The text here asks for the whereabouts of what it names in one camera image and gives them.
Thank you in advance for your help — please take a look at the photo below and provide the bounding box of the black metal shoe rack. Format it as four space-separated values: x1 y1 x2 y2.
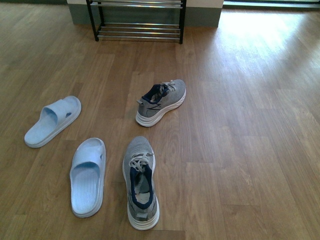
86 0 187 44

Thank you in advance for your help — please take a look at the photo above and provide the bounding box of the grey knit sneaker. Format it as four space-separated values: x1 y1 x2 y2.
135 79 186 127
122 136 160 231

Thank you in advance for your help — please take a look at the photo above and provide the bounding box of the light blue slide sandal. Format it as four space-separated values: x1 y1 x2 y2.
69 137 106 218
24 95 82 148

